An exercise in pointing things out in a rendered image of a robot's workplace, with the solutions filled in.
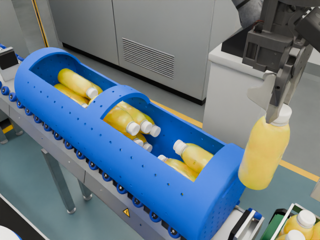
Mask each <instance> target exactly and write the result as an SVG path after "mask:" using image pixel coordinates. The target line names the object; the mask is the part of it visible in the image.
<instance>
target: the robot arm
mask: <svg viewBox="0 0 320 240"><path fill-rule="evenodd" d="M231 1H232V2H233V4H234V6H235V7H236V9H237V11H238V13H239V18H240V24H241V26H242V28H245V27H247V26H249V25H251V24H253V25H252V27H251V30H250V31H249V32H248V35H247V39H246V44H245V49H244V54H243V59H242V63H243V64H246V65H249V66H252V67H253V69H255V70H259V71H262V72H265V71H266V70H269V71H272V72H268V73H264V74H263V77H262V79H263V81H264V82H263V84H262V85H261V86H254V87H249V88H248V90H247V97H248V98H249V99H250V100H252V101H253V102H255V103H256V104H257V105H259V106H260V107H262V108H263V109H264V110H265V111H266V113H267V114H266V123H267V124H270V123H272V122H273V121H274V120H276V119H277V118H278V116H279V113H280V110H281V108H282V105H283V104H286V105H289V102H290V100H291V98H292V96H293V94H294V92H295V90H296V87H297V85H298V83H299V81H300V79H301V77H302V74H303V72H304V69H305V67H306V64H307V62H308V60H309V58H310V56H311V53H312V51H313V48H315V49H316V50H317V51H318V52H319V53H320V8H319V7H320V0H231ZM311 7H314V8H313V9H312V8H311ZM308 10H309V11H310V12H309V13H307V11H308ZM303 15H304V16H305V17H304V18H303V17H302V16H303ZM257 22H258V24H257ZM254 24H255V26H254ZM256 30H258V31H256Z"/></svg>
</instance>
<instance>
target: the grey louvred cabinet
mask: <svg viewBox="0 0 320 240"><path fill-rule="evenodd" d="M49 4H50V9H51V13H52V16H53V20H54V24H55V28H56V32H57V35H58V39H59V41H61V42H62V45H63V47H65V48H67V49H70V50H72V51H75V52H77V53H79V54H82V55H84V56H86V57H88V58H91V59H93V60H96V61H98V62H100V63H103V64H105V65H107V66H110V67H112V68H114V69H117V70H119V71H121V72H124V73H126V74H128V75H131V76H133V77H135V78H137V79H140V80H142V81H144V82H147V83H149V84H151V85H154V86H156V87H158V88H161V89H163V90H166V91H168V92H170V93H173V94H175V95H177V96H180V97H182V98H184V99H187V100H189V101H191V102H194V103H196V104H198V105H201V106H202V105H203V104H204V103H205V102H206V97H207V90H208V83H209V76H210V67H211V61H209V60H208V58H209V53H210V52H211V51H213V50H214V49H215V48H216V47H217V46H219V45H220V44H221V43H223V42H224V41H225V40H226V39H227V38H228V37H230V36H231V35H232V34H233V33H234V29H235V24H236V18H237V13H238V11H237V9H236V7H235V6H234V4H233V2H232V1H231V0H49Z"/></svg>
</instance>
